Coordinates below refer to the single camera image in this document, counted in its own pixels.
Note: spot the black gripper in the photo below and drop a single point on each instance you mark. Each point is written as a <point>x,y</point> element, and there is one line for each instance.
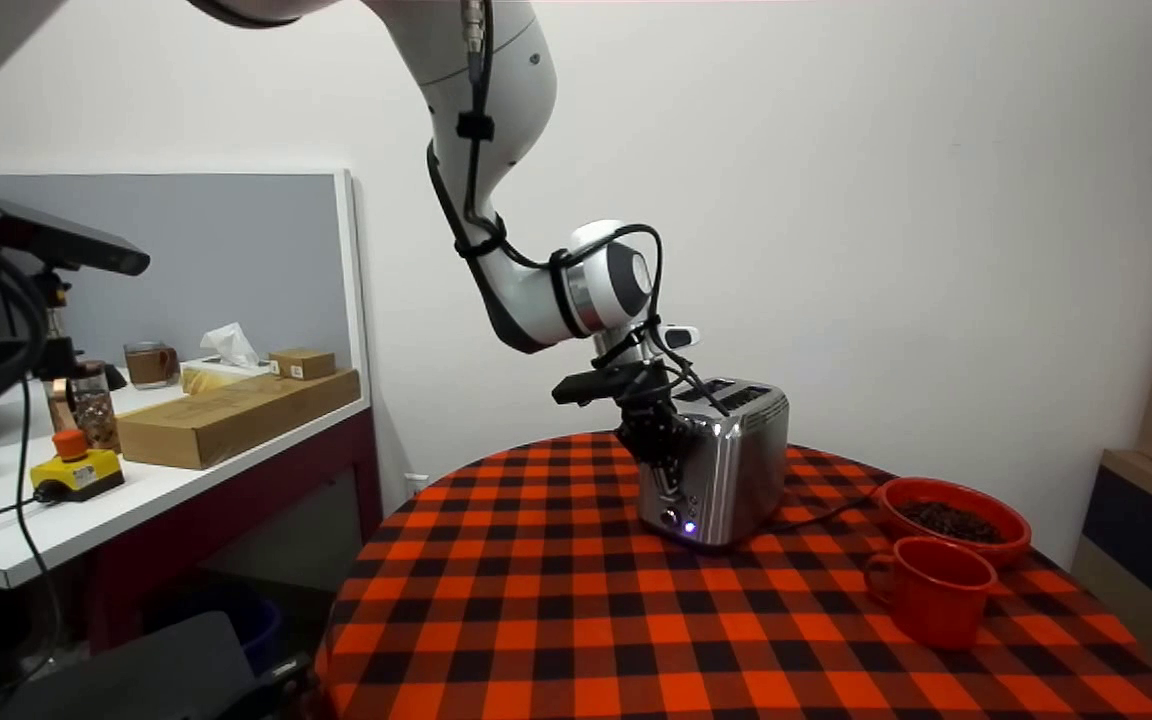
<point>654,402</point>

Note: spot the silver two-slot toaster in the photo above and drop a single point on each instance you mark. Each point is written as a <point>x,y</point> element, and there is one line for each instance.
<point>729,466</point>

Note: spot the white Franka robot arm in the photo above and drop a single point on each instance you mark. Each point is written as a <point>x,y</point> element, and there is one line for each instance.
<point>481,93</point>

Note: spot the orange black plaid tablecloth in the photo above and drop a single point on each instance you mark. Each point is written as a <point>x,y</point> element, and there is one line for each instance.
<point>680,627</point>

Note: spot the red bowl with coffee beans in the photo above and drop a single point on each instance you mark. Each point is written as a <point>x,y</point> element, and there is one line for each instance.
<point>954,518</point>

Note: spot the red mug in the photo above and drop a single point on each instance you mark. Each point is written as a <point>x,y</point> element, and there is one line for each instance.
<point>936,595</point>

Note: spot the small wooden block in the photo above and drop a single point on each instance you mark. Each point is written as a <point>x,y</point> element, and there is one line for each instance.
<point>305,361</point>

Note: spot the flat cardboard box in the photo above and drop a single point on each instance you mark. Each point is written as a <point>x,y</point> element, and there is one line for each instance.
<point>238,412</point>

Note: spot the tissue box with white tissue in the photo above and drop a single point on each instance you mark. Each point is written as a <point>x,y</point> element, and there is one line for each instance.
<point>221,361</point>

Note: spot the grey partition panel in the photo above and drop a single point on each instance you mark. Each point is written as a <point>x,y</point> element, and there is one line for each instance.
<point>229,263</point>

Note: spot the small brown cube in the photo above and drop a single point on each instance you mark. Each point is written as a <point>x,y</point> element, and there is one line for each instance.
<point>150,361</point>

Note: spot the black chair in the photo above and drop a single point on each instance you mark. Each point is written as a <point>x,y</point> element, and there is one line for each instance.
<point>139,683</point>

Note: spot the dark bottle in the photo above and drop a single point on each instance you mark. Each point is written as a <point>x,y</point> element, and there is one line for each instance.
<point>83,404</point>

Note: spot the yellow toy with orange top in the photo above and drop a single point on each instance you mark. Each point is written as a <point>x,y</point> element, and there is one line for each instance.
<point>72,466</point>

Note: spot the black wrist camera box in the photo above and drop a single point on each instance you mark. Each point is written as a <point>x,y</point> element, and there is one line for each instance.
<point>591,390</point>

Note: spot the white desk with red frame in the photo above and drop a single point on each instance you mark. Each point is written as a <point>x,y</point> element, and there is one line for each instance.
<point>139,501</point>

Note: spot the black camera on stand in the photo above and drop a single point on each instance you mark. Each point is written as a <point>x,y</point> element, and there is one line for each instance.
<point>57,242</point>

